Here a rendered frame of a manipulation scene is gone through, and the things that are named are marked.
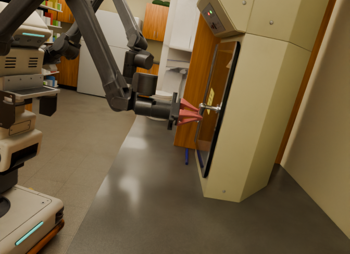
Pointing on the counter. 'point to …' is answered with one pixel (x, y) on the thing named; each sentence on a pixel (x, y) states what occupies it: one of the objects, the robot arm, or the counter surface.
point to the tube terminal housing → (263, 90)
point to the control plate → (212, 18)
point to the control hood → (229, 10)
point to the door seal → (224, 108)
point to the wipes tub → (161, 99)
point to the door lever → (205, 108)
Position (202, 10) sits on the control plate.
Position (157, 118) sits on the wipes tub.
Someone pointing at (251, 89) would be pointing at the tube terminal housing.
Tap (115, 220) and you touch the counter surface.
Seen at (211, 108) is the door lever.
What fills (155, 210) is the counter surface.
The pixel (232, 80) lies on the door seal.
